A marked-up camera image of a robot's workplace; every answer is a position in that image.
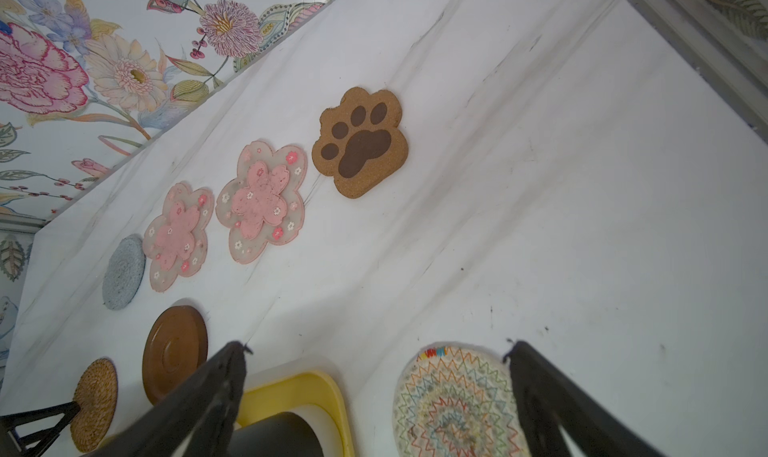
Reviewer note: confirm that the cork paw print coaster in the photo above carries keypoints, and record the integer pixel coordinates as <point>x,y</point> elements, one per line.
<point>360,143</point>

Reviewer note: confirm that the woven rattan round coaster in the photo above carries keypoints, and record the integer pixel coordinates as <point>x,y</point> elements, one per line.
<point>96,395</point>

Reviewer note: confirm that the grey round coaster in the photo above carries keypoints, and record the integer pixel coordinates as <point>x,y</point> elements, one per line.
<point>124,273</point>

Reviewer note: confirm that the pink flower coaster right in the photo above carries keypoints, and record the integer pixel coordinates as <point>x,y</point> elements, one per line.
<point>262,205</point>

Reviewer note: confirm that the black mug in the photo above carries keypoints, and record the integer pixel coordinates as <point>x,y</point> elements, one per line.
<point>282,435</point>

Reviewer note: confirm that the colourful woven round coaster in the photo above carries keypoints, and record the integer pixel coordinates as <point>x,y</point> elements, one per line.
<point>455,400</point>

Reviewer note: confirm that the yellow tray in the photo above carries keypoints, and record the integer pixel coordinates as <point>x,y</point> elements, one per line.
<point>314,396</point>

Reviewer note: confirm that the brown wooden round coaster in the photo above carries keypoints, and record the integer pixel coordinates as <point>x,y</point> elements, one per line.
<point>176,346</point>

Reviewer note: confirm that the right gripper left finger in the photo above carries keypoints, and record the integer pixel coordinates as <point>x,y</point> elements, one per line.
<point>197,418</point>

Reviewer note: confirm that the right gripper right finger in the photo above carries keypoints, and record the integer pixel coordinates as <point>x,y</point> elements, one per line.
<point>549,405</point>

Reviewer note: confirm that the pink flower coaster left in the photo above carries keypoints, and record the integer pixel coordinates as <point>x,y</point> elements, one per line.
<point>176,241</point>

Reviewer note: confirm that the pink flower coaster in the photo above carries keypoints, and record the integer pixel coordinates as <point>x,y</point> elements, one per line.
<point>262,205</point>
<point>176,241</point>

